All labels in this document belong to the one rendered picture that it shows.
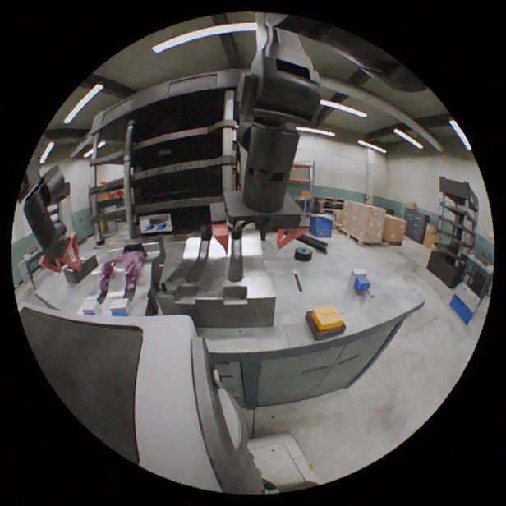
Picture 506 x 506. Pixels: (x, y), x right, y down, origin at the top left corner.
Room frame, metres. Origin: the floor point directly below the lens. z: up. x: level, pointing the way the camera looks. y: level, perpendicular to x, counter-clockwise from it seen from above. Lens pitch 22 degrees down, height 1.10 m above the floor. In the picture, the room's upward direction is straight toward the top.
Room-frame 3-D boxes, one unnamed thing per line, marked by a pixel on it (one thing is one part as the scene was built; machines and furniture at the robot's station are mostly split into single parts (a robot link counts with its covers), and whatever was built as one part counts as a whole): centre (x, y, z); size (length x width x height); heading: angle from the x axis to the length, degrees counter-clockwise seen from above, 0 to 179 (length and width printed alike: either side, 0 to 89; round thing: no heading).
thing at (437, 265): (1.31, -4.50, 1.03); 1.54 x 0.94 x 2.06; 87
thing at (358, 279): (0.38, -0.36, 0.83); 0.13 x 0.05 x 0.05; 176
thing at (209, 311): (0.52, 0.10, 0.87); 0.50 x 0.26 x 0.14; 4
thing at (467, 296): (0.29, -3.17, 0.28); 0.61 x 0.41 x 0.15; 177
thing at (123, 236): (1.35, 0.76, 0.76); 1.30 x 0.84 x 0.07; 94
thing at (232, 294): (0.29, 0.04, 0.87); 0.05 x 0.05 x 0.04; 4
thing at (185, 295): (0.28, 0.14, 0.87); 0.05 x 0.05 x 0.04; 4
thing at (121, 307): (0.17, 0.30, 0.86); 0.13 x 0.05 x 0.05; 21
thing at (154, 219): (1.27, 0.70, 0.87); 0.50 x 0.27 x 0.17; 4
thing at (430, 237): (3.01, -6.22, 0.42); 0.86 x 0.33 x 0.83; 177
